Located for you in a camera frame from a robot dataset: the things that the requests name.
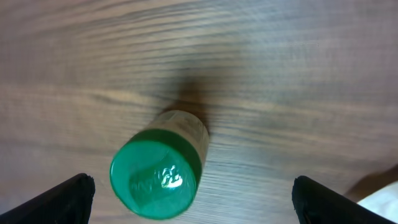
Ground green bottle cap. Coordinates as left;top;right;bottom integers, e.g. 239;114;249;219
109;128;203;221

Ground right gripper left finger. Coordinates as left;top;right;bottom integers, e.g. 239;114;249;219
1;173;95;224

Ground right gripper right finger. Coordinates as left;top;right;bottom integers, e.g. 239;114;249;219
292;175;394;224

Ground beige dried mushroom bag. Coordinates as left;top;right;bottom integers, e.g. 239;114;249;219
344;165;397;223

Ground clear jar white contents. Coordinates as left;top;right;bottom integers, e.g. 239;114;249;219
109;110;210;221

